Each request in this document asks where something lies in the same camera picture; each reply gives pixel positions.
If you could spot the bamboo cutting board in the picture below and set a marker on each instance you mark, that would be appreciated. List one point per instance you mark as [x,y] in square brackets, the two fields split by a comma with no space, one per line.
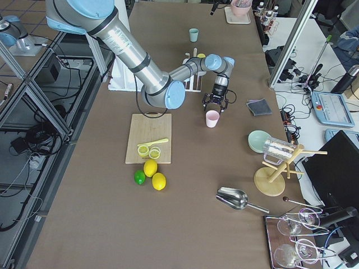
[143,130]

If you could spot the green ceramic bowl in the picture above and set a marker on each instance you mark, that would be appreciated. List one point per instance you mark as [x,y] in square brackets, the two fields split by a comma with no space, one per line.
[256,140]

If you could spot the aluminium frame post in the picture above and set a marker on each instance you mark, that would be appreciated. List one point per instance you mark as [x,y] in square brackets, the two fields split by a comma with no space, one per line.
[294,35]

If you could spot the white wire cup rack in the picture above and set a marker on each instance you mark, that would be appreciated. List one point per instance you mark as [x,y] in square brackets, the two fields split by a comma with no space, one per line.
[191,83]

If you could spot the wine glass rack tray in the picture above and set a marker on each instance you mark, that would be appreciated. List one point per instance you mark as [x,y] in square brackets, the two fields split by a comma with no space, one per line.
[290,239]

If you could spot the clear glass pitcher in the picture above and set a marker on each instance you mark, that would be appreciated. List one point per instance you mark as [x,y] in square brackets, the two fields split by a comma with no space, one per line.
[276,151]

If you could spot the green lime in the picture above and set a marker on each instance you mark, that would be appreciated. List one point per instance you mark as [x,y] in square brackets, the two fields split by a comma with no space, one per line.
[139,177]

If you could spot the blue teach pendant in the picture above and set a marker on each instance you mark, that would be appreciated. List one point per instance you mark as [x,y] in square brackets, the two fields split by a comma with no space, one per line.
[330,133]
[331,109]

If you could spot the metal scoop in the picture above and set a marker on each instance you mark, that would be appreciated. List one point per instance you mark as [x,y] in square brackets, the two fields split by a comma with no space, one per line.
[236,199]

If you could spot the green plastic cup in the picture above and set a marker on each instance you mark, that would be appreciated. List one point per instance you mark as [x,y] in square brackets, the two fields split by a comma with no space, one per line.
[193,34]

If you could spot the lemon slice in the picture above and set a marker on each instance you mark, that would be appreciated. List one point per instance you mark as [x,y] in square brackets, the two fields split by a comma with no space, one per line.
[143,150]
[154,152]

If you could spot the lemon slice right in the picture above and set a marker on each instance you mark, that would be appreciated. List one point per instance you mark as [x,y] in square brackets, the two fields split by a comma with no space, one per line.
[154,152]

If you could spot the cream plastic tray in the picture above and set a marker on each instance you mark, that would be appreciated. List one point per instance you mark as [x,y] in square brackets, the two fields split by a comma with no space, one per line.
[243,19]

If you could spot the yellow lemon upper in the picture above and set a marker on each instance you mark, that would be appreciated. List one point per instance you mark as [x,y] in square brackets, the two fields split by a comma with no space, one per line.
[150,167]

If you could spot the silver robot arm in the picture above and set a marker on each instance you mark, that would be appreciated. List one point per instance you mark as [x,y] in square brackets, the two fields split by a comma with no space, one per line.
[100,19]

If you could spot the pink plastic cup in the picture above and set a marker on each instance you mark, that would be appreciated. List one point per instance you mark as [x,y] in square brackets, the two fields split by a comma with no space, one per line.
[212,118]

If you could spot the yellow lemon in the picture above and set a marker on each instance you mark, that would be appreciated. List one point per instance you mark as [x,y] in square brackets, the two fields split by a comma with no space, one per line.
[159,181]
[150,167]

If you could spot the wooden mug tree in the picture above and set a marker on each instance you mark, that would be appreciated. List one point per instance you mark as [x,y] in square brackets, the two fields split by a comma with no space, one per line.
[269,179]

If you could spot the black monitor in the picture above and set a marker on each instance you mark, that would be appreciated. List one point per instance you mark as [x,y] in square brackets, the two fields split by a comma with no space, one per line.
[335,175]

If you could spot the yellow plastic knife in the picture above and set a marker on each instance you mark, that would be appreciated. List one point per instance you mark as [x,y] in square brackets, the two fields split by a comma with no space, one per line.
[163,140]

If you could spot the grey folded cloth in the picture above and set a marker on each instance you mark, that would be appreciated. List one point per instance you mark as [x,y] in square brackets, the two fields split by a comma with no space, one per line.
[259,107]

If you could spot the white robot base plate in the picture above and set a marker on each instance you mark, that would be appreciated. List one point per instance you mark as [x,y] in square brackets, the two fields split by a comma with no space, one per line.
[122,79]

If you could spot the pink bowl with ice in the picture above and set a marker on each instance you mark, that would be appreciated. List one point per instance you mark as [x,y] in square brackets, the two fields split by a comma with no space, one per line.
[240,7]

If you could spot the yellow lemon lower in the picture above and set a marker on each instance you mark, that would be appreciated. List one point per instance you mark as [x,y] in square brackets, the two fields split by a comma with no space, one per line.
[159,181]

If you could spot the lemon slice left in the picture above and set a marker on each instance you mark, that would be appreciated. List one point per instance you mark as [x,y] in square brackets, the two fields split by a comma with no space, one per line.
[143,150]

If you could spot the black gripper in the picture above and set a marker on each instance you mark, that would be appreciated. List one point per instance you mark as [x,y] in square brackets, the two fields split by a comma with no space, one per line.
[213,8]
[217,91]

